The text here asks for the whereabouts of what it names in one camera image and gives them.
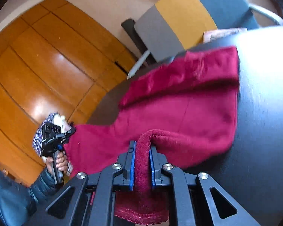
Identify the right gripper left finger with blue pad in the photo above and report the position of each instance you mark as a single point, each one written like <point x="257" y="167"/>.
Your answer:
<point x="89" y="199"/>

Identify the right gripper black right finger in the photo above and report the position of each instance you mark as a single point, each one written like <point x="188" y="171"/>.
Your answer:
<point x="195" y="199"/>

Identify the crimson red knit sweater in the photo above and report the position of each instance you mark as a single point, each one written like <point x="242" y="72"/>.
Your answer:
<point x="187" y="109"/>

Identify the person's left hand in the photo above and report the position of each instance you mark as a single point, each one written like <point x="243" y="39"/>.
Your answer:
<point x="62" y="163"/>

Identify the grey striped knit garment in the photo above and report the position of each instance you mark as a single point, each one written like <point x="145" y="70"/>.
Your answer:
<point x="53" y="124"/>

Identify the dark blue jacket sleeve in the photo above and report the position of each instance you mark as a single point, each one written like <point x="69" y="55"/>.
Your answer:
<point x="18" y="202"/>

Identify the wooden panelled wardrobe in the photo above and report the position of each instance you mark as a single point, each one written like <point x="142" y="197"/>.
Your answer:
<point x="53" y="58"/>

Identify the grey yellow blue armchair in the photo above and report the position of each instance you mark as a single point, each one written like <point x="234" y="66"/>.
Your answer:
<point x="172" y="26"/>

